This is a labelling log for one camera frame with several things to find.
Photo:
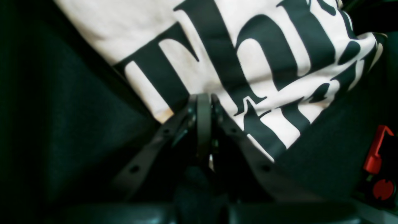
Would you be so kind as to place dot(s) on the orange clamp at right edge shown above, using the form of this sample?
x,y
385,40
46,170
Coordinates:
x,y
380,184

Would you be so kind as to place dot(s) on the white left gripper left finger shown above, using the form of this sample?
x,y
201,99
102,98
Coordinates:
x,y
142,191

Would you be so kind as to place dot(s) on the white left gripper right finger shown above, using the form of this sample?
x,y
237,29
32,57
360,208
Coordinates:
x,y
260,193

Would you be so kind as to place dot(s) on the light pink T-shirt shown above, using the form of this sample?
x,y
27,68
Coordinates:
x,y
275,65

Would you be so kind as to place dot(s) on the black table cloth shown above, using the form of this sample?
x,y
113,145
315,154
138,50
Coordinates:
x,y
70,123

